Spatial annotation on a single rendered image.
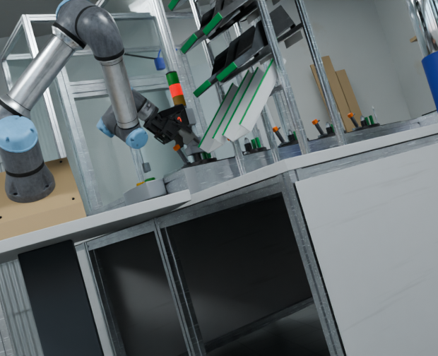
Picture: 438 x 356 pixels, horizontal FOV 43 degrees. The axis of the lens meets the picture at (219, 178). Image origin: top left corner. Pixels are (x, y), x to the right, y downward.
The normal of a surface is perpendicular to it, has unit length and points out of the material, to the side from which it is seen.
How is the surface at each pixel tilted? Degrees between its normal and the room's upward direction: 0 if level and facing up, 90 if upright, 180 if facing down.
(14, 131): 50
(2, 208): 43
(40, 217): 90
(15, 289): 90
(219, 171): 90
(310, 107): 90
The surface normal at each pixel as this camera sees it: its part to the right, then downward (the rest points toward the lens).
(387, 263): 0.54, -0.22
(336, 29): 0.22, -0.13
